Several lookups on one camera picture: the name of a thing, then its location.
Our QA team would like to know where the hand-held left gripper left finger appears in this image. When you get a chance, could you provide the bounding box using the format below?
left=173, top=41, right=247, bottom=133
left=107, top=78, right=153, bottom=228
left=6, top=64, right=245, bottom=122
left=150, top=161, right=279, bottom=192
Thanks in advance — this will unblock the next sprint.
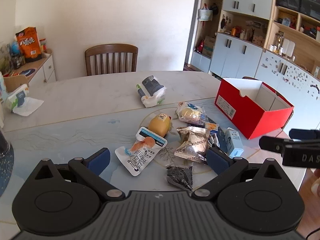
left=32, top=148, right=125, bottom=202

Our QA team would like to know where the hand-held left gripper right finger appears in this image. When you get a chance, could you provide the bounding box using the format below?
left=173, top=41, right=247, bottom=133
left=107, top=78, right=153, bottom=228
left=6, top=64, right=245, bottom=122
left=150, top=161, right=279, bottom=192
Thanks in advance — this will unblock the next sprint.
left=191, top=147, right=288, bottom=200

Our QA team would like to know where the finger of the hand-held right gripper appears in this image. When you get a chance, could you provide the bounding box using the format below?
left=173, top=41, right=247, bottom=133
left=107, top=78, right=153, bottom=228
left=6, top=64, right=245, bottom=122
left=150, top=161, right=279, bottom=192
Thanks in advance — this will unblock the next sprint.
left=289, top=129, right=320, bottom=140
left=259, top=135, right=285, bottom=153

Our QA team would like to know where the light blue small carton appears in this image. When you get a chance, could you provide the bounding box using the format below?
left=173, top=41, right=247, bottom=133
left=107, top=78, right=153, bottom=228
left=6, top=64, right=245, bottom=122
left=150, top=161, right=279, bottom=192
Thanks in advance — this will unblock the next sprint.
left=223, top=127, right=244, bottom=158

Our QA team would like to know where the black seed packet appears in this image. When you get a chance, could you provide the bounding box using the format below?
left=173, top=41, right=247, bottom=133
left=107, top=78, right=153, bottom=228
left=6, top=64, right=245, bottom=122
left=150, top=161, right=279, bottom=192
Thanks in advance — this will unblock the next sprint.
left=166, top=164, right=194, bottom=192

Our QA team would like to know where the red cardboard box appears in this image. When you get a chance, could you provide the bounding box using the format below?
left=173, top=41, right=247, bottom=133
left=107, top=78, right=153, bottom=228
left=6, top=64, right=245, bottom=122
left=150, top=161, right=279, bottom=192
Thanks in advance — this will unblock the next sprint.
left=214, top=77, right=295, bottom=140

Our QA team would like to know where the white fish snack packet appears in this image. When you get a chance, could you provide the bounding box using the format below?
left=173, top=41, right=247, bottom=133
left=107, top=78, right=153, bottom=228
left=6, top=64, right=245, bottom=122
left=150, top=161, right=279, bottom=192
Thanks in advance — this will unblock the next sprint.
left=115, top=127, right=167, bottom=177

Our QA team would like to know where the blueberry bread packet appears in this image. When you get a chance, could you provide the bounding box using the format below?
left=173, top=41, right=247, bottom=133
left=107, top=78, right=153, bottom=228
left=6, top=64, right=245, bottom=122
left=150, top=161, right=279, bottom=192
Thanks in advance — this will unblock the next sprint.
left=176, top=102, right=206, bottom=125

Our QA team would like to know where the white marble desktop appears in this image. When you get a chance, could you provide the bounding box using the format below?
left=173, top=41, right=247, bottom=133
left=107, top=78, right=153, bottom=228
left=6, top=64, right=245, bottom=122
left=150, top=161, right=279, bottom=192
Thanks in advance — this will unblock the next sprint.
left=0, top=70, right=308, bottom=232

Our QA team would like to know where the person's right hand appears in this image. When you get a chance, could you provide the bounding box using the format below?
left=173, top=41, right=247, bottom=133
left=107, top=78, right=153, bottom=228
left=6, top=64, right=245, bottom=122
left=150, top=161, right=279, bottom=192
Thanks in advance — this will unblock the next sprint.
left=311, top=167, right=320, bottom=198

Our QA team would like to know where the dark blue packet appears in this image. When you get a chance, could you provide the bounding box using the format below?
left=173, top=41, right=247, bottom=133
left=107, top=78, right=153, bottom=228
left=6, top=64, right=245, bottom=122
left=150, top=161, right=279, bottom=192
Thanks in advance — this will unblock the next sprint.
left=209, top=126, right=228, bottom=154

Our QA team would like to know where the gold foil snack packet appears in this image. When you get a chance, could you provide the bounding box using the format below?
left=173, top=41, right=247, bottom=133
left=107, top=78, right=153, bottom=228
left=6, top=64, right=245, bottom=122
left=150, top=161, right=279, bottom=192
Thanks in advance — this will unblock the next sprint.
left=173, top=140, right=210, bottom=166
left=176, top=126, right=211, bottom=145

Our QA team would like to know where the blue printed table mat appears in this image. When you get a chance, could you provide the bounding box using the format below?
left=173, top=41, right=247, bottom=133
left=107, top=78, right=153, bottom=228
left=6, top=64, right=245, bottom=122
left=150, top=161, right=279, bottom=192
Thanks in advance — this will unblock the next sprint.
left=4, top=97, right=307, bottom=195

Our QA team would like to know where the small orange blue packet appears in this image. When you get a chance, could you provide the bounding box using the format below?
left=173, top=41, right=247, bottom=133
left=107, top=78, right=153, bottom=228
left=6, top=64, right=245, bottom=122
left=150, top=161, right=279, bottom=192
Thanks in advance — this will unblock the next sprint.
left=204, top=122, right=220, bottom=132

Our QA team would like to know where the white tissue packet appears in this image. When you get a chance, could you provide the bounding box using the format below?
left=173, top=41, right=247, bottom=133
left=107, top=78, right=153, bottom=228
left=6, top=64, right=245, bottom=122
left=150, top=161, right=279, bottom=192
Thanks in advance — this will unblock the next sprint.
left=136, top=74, right=167, bottom=108

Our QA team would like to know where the dark blue speckled mat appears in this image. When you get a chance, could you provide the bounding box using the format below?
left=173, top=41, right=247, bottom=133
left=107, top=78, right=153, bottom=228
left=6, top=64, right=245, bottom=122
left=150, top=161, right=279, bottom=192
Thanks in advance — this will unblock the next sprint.
left=0, top=126, right=15, bottom=198

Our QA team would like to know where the open green tissue pack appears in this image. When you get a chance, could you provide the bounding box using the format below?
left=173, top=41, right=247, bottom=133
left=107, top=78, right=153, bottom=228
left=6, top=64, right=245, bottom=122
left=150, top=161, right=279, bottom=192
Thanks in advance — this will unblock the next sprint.
left=4, top=83, right=45, bottom=117

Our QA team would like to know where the white side cabinet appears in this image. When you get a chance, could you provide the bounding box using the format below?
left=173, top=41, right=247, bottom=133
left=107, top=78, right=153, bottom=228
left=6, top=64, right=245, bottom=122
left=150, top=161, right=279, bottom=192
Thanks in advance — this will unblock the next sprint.
left=0, top=49, right=57, bottom=100

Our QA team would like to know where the brown wooden chair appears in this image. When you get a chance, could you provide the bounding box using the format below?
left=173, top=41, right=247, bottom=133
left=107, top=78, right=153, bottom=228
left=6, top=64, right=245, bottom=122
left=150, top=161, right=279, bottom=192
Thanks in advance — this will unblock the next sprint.
left=84, top=44, right=139, bottom=77

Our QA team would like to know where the blue mouse pad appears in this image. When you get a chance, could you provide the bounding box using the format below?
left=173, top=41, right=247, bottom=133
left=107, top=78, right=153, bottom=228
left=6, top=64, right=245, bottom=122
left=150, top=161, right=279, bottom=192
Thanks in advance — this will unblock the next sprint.
left=19, top=68, right=37, bottom=77

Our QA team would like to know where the orange snack bag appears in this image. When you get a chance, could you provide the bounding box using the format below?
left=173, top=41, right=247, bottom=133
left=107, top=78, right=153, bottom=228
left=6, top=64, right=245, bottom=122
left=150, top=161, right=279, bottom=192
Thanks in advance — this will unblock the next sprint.
left=15, top=27, right=42, bottom=63

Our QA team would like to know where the hanging light blue bag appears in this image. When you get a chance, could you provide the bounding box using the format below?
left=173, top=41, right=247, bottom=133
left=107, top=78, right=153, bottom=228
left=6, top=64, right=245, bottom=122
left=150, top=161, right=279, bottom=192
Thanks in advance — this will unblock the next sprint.
left=198, top=4, right=213, bottom=22

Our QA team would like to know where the light blue cabinet wall unit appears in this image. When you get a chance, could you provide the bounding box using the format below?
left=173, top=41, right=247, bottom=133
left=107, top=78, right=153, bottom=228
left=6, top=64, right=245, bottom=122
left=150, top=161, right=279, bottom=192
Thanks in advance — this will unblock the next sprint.
left=189, top=0, right=320, bottom=122

